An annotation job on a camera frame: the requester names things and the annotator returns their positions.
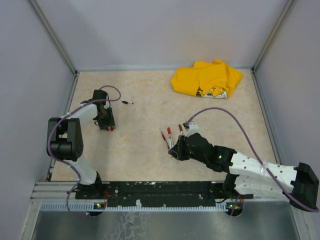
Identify white pen red tip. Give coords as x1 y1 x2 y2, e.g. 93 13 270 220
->
168 134 174 149

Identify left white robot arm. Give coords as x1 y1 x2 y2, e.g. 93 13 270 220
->
47 89 116 199

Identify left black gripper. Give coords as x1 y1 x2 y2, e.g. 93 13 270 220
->
96 106 116 131

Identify purple cable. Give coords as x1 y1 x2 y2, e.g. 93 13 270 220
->
187 107 320 213
46 85 122 218

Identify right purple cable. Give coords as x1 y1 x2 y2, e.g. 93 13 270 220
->
187 107 320 213

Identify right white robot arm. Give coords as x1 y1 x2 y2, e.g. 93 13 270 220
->
168 133 320 213

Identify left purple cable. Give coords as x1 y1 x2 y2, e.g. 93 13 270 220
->
46 85 122 218

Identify black capped marker pen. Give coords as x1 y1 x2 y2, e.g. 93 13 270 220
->
121 100 134 105

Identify dark red pen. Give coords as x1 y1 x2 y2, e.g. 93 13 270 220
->
160 129 170 150

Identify yellow folded t-shirt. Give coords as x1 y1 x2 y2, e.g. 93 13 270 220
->
171 59 243 99

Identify white slotted cable duct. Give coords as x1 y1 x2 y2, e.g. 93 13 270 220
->
39 201 242 213

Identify white pen blue markings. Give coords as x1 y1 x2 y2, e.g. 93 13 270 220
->
178 124 184 136

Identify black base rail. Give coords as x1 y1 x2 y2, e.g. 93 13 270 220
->
75 181 239 208

